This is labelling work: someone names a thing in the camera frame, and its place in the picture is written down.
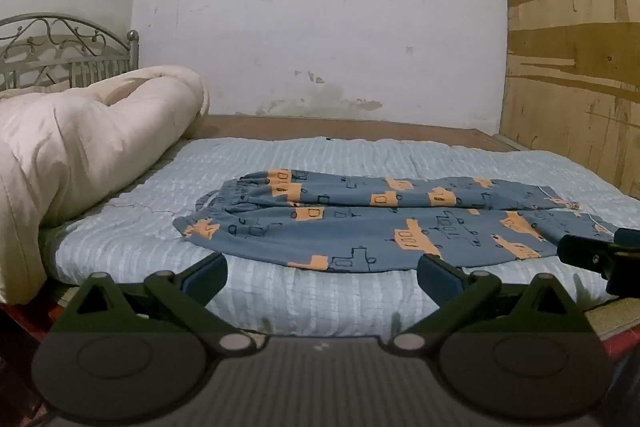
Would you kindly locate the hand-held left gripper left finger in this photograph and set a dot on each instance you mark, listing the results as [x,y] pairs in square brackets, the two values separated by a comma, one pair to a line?
[207,275]

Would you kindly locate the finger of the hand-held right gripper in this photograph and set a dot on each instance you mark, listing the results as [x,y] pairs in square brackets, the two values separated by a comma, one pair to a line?
[587,254]

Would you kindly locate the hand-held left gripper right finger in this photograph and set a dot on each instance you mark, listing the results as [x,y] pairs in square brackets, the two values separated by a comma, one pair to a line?
[440,279]

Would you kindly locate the blue pants with orange print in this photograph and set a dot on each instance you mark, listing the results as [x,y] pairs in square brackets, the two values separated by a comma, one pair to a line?
[360,227]

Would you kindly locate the light blue bed quilt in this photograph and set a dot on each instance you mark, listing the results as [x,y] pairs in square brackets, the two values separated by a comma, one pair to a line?
[310,292]

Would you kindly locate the white rolled comforter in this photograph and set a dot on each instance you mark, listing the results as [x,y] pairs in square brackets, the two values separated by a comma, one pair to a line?
[85,147]

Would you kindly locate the stacked cardboard boxes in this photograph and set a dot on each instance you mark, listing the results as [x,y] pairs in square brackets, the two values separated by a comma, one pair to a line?
[570,57]

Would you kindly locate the grey metal headboard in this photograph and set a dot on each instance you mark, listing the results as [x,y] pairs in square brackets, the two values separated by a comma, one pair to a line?
[60,52]

